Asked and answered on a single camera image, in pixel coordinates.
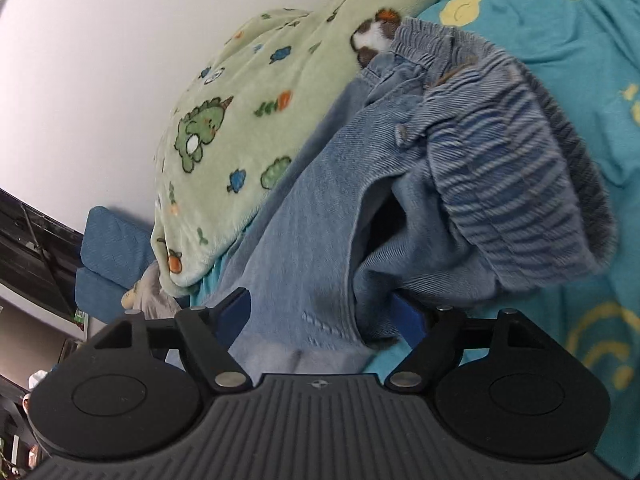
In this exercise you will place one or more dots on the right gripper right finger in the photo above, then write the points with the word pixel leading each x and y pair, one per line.
pixel 433 335

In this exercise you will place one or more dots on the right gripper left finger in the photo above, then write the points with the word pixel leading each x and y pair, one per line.
pixel 207 335

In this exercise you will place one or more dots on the blue denim jeans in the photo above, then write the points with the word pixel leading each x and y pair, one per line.
pixel 445 170

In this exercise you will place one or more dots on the grey cloth on chair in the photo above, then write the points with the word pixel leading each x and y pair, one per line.
pixel 151 299

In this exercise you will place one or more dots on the small plush toy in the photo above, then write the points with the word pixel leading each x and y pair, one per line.
pixel 131 298

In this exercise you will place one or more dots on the blue upholstered chair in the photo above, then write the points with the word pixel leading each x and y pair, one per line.
pixel 114 253

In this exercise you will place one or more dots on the dark window with bars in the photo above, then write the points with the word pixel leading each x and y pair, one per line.
pixel 39 257

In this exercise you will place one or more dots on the green dinosaur fleece blanket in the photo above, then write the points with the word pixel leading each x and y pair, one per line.
pixel 246 116

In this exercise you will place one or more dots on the teal patterned bed sheet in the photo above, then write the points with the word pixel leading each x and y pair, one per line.
pixel 586 54

